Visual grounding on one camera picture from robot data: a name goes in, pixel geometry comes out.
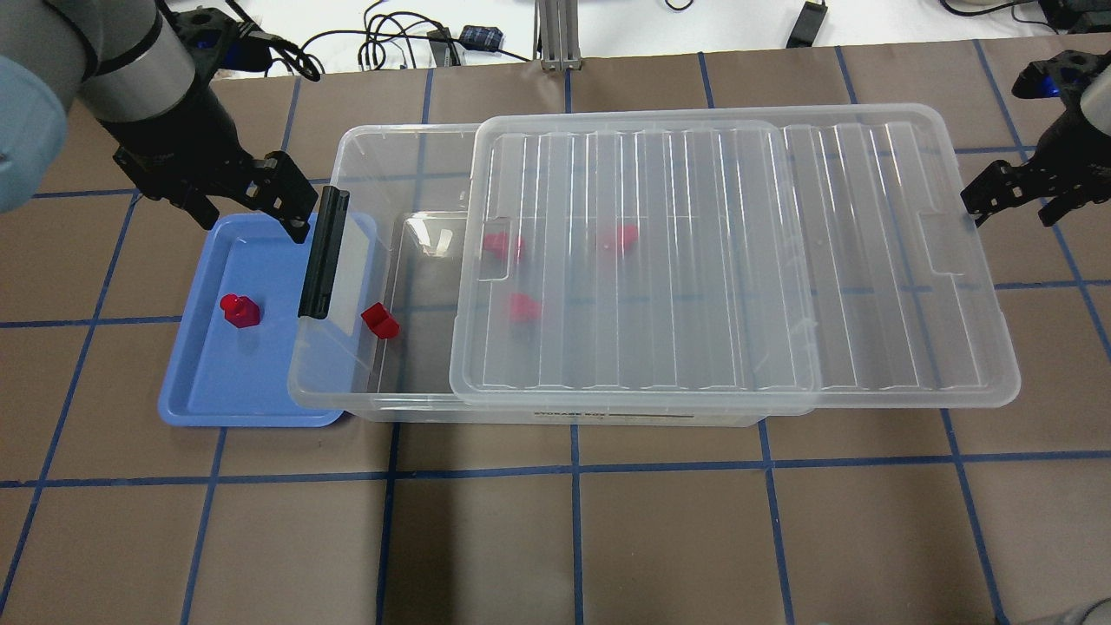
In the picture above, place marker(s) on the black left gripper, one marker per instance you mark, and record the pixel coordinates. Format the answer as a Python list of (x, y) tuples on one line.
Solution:
[(184, 130)]

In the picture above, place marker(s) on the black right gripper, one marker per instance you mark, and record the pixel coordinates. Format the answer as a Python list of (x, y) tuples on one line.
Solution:
[(1069, 141)]

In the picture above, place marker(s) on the red block carried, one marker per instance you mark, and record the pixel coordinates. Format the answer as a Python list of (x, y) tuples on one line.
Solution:
[(240, 311)]

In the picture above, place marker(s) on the clear plastic box lid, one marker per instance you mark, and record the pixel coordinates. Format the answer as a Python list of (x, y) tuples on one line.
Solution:
[(906, 310)]

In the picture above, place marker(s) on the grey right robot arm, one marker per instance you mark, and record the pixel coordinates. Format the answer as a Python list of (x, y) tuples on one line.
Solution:
[(1080, 80)]

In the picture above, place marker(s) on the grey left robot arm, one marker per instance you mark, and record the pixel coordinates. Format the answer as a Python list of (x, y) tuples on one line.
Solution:
[(144, 72)]

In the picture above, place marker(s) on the blue plastic tray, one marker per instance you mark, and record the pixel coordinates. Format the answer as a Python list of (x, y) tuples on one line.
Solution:
[(221, 376)]

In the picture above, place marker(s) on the clear plastic storage box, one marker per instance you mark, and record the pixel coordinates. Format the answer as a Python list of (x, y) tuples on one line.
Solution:
[(417, 347)]

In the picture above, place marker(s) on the red block under lid left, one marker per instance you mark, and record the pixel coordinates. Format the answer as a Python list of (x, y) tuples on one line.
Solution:
[(504, 246)]

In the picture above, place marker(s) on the red block under lid front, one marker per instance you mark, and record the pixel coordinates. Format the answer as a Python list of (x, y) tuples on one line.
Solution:
[(523, 308)]

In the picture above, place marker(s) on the small dark blue device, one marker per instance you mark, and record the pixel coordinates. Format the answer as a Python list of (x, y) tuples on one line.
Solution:
[(483, 38)]

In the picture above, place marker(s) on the black power adapter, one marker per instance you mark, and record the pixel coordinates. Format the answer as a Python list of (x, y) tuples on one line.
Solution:
[(808, 24)]

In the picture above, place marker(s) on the black box handle latch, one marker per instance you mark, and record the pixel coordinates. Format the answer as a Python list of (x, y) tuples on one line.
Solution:
[(323, 259)]

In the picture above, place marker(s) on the red block near handle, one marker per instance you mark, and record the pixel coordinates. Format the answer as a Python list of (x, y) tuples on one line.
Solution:
[(380, 321)]

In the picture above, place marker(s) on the aluminium frame post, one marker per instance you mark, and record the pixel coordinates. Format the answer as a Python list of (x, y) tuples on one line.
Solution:
[(557, 41)]

